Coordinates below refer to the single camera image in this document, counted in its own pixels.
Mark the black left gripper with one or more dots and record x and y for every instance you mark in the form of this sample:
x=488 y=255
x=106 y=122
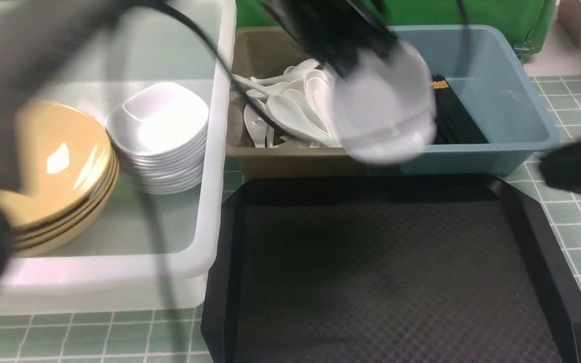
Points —
x=334 y=32

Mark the small white square dish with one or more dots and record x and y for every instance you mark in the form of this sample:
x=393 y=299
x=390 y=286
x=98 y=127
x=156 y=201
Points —
x=383 y=110

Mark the yellow noodle bowl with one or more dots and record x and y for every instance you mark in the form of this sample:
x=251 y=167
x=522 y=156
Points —
x=64 y=153

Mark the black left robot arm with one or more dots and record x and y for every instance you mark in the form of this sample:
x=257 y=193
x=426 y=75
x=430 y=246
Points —
x=38 y=38

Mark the stacked yellow bowl middle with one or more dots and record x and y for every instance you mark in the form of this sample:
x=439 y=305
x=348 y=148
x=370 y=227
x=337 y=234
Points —
x=31 y=237

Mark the stacked yellow bowl bottom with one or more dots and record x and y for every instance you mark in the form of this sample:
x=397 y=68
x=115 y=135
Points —
x=73 y=229

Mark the pile of white spoons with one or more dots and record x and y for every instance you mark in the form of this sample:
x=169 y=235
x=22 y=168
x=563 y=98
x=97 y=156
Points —
x=289 y=104

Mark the brown plastic spoon bin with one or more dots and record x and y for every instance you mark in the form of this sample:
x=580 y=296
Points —
x=263 y=52

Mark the bundle of black chopsticks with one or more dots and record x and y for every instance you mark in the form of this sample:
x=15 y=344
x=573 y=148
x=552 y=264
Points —
x=454 y=123

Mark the blue plastic chopstick bin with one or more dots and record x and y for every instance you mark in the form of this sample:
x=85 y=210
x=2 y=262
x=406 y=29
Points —
x=497 y=93

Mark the green cloth backdrop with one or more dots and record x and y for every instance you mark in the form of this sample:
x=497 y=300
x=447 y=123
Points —
x=523 y=23

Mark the stack of white dishes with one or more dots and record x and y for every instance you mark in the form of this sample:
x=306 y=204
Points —
x=160 y=136

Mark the black plastic serving tray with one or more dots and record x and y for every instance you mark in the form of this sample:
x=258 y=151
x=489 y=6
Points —
x=438 y=268

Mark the large white plastic tub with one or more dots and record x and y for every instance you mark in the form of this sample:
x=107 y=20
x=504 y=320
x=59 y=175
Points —
x=110 y=267

